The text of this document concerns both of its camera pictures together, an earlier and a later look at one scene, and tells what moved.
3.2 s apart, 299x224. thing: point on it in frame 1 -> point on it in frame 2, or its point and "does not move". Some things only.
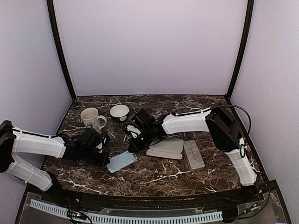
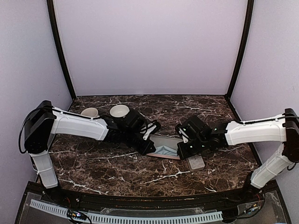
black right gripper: [137, 147] -> [182, 152]
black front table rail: [157, 201] does not move
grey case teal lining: [195, 159] does not move
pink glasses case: [167, 147] does not move
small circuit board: [76, 215] does not move
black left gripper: [103, 162] -> [145, 150]
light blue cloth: [118, 161] -> [165, 150]
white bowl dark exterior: [119, 112] does not move
